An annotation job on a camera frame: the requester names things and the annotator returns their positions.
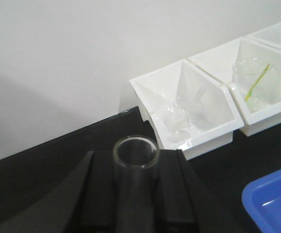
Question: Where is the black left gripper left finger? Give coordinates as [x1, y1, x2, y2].
[0, 151, 114, 233]

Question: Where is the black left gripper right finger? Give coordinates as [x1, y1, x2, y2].
[155, 149, 260, 233]

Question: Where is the clear glass test tube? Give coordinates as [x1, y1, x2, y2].
[113, 135, 160, 233]

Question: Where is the blue plastic tray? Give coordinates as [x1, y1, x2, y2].
[242, 169, 281, 233]

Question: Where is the clear glassware in left bin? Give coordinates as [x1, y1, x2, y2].
[163, 87, 211, 144]

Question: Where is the left white storage bin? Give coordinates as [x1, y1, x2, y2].
[130, 59, 244, 160]

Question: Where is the white storage bin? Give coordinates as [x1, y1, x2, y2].
[188, 37, 281, 136]
[246, 22, 281, 50]
[130, 59, 244, 160]

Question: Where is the yellow green plastic spoon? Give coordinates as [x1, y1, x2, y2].
[244, 64, 272, 101]

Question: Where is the clear beaker in middle bin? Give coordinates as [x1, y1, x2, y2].
[232, 57, 280, 113]

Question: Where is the middle white storage bin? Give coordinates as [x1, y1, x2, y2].
[188, 37, 281, 136]

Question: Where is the right white storage bin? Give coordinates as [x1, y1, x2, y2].
[246, 22, 281, 50]

